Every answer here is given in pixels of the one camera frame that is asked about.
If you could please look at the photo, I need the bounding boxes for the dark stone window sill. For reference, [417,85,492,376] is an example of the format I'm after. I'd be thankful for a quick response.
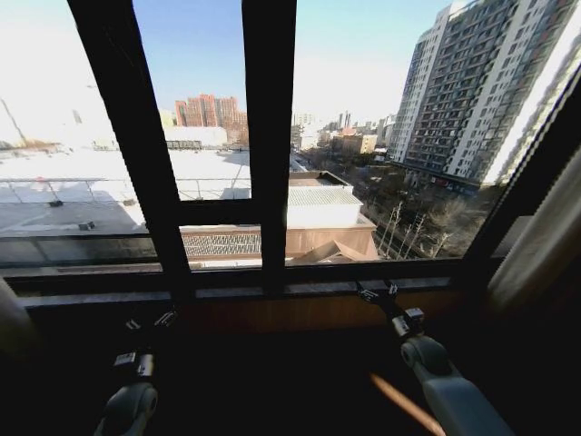
[17,276,455,311]

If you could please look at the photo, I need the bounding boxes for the low white-roofed building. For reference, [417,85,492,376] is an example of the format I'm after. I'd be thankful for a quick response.
[180,170,379,264]

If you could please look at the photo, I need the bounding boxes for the beige curtain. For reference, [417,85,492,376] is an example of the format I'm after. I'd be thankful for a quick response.
[487,145,581,315]
[0,275,43,364]

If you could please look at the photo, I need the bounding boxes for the red brick high-rise buildings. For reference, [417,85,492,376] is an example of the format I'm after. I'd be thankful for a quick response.
[174,94,250,147]

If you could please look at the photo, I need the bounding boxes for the tall grey apartment tower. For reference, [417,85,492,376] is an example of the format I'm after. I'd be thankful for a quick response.
[388,0,581,194]

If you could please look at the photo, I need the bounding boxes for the brown wooden wall panel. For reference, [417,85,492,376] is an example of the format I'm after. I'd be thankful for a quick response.
[172,290,459,338]

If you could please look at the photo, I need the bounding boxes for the dark window frame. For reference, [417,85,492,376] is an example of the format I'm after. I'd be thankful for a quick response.
[0,0,581,296]

